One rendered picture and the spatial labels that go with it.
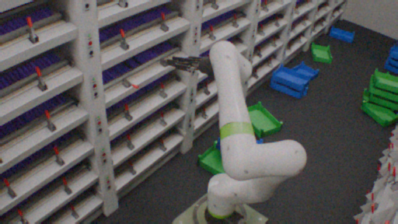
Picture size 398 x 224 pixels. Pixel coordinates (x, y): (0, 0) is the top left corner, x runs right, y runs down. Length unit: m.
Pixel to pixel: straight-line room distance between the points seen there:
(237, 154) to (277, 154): 0.13
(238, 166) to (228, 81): 0.31
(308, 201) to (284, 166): 1.18
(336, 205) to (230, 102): 1.35
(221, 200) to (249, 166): 0.42
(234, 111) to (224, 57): 0.23
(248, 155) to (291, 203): 1.19
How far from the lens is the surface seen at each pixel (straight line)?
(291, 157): 1.18
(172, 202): 2.18
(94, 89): 1.56
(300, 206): 2.29
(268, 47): 3.12
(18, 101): 1.38
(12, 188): 1.61
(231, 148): 1.15
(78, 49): 1.45
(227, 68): 1.29
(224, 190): 1.51
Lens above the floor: 1.71
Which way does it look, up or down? 37 degrees down
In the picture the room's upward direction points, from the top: 4 degrees clockwise
